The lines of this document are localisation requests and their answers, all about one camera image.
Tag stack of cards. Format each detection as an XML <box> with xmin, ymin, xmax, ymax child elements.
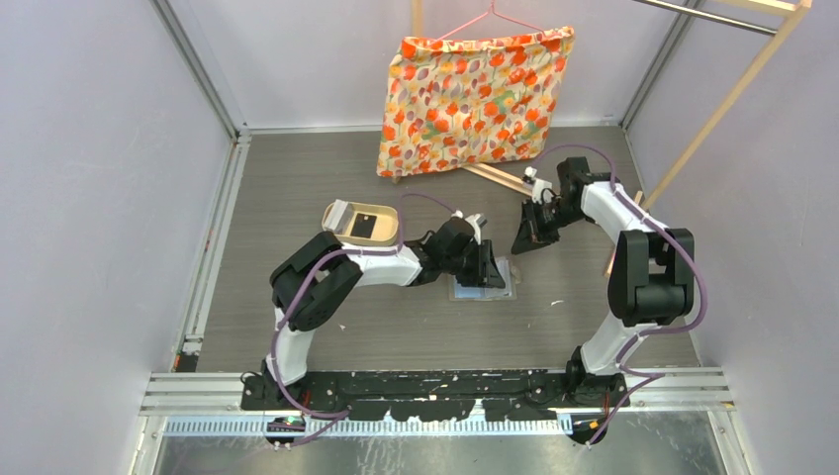
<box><xmin>322</xmin><ymin>199</ymin><xmax>354</xmax><ymax>235</ymax></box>

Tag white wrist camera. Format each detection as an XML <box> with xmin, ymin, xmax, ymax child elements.
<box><xmin>521</xmin><ymin>166</ymin><xmax>553</xmax><ymax>204</ymax></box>
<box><xmin>451</xmin><ymin>210</ymin><xmax>488</xmax><ymax>244</ymax></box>

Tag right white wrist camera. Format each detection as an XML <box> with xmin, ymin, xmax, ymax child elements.
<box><xmin>521</xmin><ymin>166</ymin><xmax>553</xmax><ymax>204</ymax></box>

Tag wooden rack frame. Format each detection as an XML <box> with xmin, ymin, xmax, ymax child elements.
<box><xmin>411</xmin><ymin>0</ymin><xmax>814</xmax><ymax>280</ymax></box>

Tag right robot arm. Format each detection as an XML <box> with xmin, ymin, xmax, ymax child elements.
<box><xmin>512</xmin><ymin>157</ymin><xmax>695</xmax><ymax>407</ymax></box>

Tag aluminium front rail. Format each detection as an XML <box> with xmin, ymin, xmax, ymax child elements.
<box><xmin>140</xmin><ymin>367</ymin><xmax>735</xmax><ymax>442</ymax></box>

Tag pink wire hanger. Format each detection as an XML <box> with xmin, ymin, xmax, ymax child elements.
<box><xmin>437</xmin><ymin>1</ymin><xmax>545</xmax><ymax>44</ymax></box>

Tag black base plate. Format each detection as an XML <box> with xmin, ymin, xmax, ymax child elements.
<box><xmin>240</xmin><ymin>369</ymin><xmax>627</xmax><ymax>423</ymax></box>

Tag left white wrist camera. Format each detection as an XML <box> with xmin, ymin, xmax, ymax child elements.
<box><xmin>451</xmin><ymin>210</ymin><xmax>488</xmax><ymax>244</ymax></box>

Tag beige oval tray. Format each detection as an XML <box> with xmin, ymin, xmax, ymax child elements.
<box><xmin>321</xmin><ymin>199</ymin><xmax>399</xmax><ymax>246</ymax></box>

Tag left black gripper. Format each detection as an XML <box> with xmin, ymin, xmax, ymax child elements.
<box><xmin>442</xmin><ymin>239</ymin><xmax>506</xmax><ymax>289</ymax></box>

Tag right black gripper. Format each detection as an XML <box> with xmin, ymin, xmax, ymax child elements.
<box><xmin>513</xmin><ymin>198</ymin><xmax>588</xmax><ymax>255</ymax></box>

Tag floral fabric bag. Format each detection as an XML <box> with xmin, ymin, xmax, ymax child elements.
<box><xmin>376</xmin><ymin>26</ymin><xmax>576</xmax><ymax>178</ymax></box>

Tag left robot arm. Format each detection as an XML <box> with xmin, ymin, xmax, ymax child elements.
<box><xmin>265</xmin><ymin>214</ymin><xmax>507</xmax><ymax>410</ymax></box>

